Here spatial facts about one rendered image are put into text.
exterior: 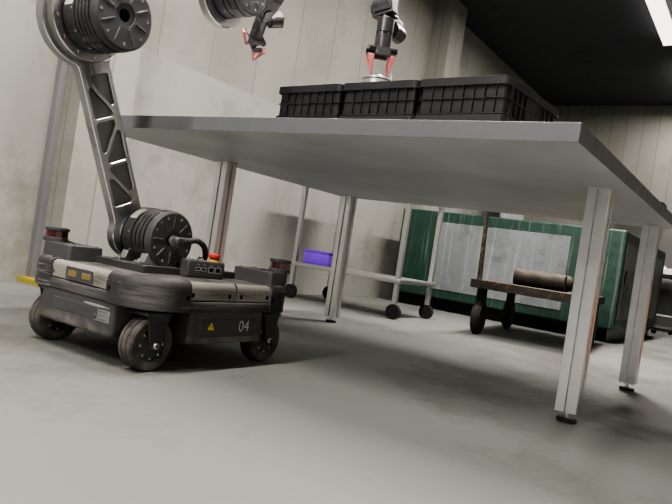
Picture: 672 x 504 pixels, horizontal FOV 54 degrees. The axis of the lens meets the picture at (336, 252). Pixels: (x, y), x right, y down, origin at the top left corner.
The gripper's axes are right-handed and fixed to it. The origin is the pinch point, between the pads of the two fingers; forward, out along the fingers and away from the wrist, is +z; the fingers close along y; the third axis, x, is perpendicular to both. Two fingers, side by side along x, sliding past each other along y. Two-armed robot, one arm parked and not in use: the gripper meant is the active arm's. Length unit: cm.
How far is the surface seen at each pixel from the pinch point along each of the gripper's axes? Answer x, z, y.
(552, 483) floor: 101, 97, -31
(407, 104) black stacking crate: 19.3, 12.0, -7.8
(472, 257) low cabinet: -299, 53, -137
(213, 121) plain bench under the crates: 31, 29, 49
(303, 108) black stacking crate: -11.4, 12.5, 23.0
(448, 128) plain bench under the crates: 78, 29, -7
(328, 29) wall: -274, -100, 6
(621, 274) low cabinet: -227, 50, -225
